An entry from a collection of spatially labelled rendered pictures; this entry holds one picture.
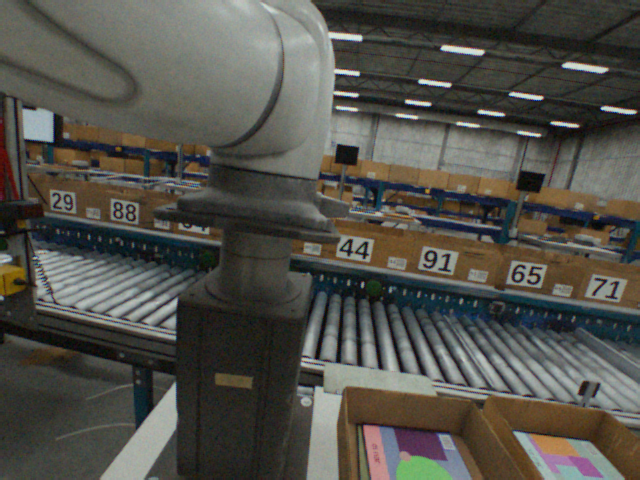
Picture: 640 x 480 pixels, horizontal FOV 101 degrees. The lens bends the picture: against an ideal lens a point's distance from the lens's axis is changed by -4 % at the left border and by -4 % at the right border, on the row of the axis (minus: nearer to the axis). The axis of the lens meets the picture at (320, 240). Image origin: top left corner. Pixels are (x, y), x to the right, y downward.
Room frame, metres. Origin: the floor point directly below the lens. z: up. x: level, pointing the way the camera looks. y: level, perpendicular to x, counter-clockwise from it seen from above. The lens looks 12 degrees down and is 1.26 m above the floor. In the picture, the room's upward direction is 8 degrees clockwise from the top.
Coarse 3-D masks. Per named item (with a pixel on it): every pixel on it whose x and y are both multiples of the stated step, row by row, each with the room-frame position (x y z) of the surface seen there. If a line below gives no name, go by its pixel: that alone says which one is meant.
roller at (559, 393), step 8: (496, 328) 1.08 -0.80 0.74; (504, 336) 1.02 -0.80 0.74; (512, 344) 0.96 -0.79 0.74; (520, 352) 0.91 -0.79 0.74; (520, 360) 0.88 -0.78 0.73; (528, 360) 0.86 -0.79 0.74; (528, 368) 0.83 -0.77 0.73; (536, 368) 0.81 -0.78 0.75; (536, 376) 0.79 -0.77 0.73; (544, 376) 0.77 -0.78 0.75; (544, 384) 0.75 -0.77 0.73; (552, 384) 0.73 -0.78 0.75; (552, 392) 0.71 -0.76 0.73; (560, 392) 0.70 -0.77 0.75; (560, 400) 0.68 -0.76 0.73; (568, 400) 0.67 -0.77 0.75
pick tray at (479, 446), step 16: (352, 400) 0.49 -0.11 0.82; (368, 400) 0.49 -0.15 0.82; (384, 400) 0.50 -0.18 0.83; (400, 400) 0.50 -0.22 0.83; (416, 400) 0.50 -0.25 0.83; (432, 400) 0.50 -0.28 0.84; (448, 400) 0.50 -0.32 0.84; (464, 400) 0.50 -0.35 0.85; (352, 416) 0.49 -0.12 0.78; (368, 416) 0.49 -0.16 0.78; (384, 416) 0.50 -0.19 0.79; (400, 416) 0.50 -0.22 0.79; (416, 416) 0.50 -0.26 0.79; (432, 416) 0.50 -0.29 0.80; (448, 416) 0.50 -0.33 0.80; (464, 416) 0.50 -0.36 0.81; (480, 416) 0.46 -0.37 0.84; (352, 432) 0.47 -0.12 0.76; (464, 432) 0.49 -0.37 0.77; (480, 432) 0.45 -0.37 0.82; (352, 448) 0.43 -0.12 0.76; (464, 448) 0.46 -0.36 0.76; (480, 448) 0.43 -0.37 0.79; (496, 448) 0.40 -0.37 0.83; (352, 464) 0.40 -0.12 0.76; (480, 464) 0.42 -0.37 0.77; (496, 464) 0.39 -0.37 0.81; (512, 464) 0.36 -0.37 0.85
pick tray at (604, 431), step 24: (504, 408) 0.52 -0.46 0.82; (528, 408) 0.52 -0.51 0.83; (552, 408) 0.51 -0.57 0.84; (576, 408) 0.51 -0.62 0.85; (504, 432) 0.44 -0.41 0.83; (552, 432) 0.51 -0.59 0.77; (576, 432) 0.51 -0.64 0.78; (600, 432) 0.50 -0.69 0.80; (624, 432) 0.46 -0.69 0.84; (528, 456) 0.37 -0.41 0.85; (624, 456) 0.44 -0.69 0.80
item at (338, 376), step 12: (324, 372) 0.65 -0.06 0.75; (336, 372) 0.66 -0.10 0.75; (348, 372) 0.67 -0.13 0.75; (360, 372) 0.67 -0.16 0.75; (372, 372) 0.68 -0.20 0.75; (384, 372) 0.69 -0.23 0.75; (396, 372) 0.70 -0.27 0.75; (324, 384) 0.61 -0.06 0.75; (336, 384) 0.61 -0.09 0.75; (348, 384) 0.62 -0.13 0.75; (360, 384) 0.63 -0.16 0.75; (372, 384) 0.63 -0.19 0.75; (384, 384) 0.64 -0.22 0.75; (396, 384) 0.64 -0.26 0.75; (408, 384) 0.65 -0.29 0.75; (420, 384) 0.66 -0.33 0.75
